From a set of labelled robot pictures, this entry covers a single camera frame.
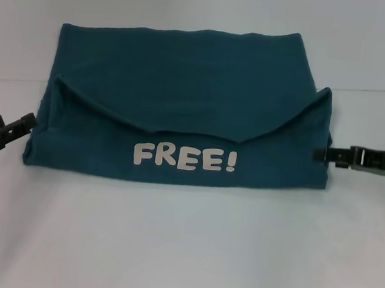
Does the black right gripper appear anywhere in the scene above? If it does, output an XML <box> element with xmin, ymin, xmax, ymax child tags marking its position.
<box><xmin>313</xmin><ymin>144</ymin><xmax>385</xmax><ymax>177</ymax></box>

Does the teal blue shirt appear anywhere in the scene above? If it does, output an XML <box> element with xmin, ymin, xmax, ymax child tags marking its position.
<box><xmin>20</xmin><ymin>9</ymin><xmax>343</xmax><ymax>202</ymax></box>

